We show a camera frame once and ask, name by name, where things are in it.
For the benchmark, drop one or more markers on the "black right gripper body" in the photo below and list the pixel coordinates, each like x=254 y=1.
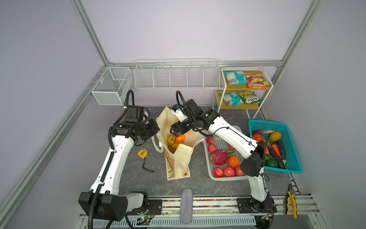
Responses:
x=187 y=126

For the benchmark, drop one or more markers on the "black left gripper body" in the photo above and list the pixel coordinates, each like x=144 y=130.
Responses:
x=148 y=130

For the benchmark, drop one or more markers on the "small orange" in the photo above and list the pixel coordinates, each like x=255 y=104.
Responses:
x=180 y=139

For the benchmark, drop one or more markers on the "yellow lemon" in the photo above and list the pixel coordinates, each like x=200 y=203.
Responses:
x=176 y=145

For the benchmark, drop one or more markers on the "cream floral tote bag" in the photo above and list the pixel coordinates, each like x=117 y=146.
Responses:
x=177 y=160

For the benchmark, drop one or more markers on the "teal snack bag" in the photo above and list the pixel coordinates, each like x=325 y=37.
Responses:
x=235 y=78
x=232 y=99

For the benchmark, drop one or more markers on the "red tomato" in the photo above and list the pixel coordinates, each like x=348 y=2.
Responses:
x=258 y=137

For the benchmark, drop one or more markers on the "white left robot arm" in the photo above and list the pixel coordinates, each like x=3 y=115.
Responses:
x=103 y=200

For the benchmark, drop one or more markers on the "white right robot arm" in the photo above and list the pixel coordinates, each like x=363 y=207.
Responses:
x=252 y=152

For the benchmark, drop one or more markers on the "green Fox's candy bag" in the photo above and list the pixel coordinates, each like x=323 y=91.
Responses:
x=249 y=97

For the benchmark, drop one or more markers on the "yellow tape measure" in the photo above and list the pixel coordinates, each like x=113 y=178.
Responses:
x=143 y=153

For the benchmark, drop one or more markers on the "red apple back left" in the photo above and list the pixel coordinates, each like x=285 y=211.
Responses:
x=210 y=140

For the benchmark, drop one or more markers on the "red apple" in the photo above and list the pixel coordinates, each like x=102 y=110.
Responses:
x=239 y=172
x=218 y=173
x=229 y=172
x=212 y=148
x=210 y=140
x=231 y=147

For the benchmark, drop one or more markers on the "red apple middle left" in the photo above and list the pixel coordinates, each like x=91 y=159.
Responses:
x=212 y=148

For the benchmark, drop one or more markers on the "pink dragon fruit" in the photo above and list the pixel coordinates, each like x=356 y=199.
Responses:
x=221 y=157

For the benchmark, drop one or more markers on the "white plastic basket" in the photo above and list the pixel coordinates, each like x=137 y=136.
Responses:
x=222 y=145

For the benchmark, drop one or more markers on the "red apple back right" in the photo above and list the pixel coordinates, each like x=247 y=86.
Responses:
x=231 y=147

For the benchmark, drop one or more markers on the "red apple front left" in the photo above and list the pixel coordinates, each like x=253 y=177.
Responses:
x=218 y=173

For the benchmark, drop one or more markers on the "red apple centre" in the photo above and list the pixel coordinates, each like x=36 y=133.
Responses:
x=229 y=172

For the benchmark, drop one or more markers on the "red apple front right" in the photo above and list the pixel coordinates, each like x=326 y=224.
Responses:
x=239 y=172

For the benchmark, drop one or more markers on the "white two-tier wooden shelf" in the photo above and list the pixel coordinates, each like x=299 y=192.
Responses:
x=243 y=89

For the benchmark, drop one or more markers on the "grey padded cylinder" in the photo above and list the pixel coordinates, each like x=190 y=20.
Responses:
x=186 y=206

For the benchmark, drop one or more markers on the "green bell pepper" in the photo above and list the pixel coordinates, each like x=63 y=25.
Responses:
x=270 y=162

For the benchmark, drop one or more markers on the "yellow mango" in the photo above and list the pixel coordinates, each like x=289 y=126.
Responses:
x=275 y=136

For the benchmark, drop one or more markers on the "orange carrot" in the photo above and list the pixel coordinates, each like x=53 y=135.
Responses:
x=276 y=149

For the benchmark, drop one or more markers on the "dark cucumber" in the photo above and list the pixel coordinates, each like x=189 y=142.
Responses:
x=282 y=149

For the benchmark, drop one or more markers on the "purple eggplant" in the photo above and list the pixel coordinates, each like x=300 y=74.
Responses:
x=269 y=149

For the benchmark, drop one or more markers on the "teal plastic basket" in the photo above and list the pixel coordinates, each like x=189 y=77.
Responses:
x=293 y=164

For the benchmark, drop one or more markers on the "yellow black pliers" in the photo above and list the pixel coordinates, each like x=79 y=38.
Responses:
x=291 y=202

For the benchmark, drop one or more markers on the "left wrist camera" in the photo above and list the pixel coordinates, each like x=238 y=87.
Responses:
x=137 y=114

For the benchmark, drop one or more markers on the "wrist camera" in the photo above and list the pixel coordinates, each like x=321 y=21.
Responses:
x=137 y=114
x=190 y=108

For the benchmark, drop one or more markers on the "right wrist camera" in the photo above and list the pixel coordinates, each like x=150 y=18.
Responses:
x=190 y=108

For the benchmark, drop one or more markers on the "white wire cube basket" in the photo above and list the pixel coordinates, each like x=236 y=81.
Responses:
x=112 y=87

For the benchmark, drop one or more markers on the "white wire wall rack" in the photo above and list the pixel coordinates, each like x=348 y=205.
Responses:
x=177 y=74

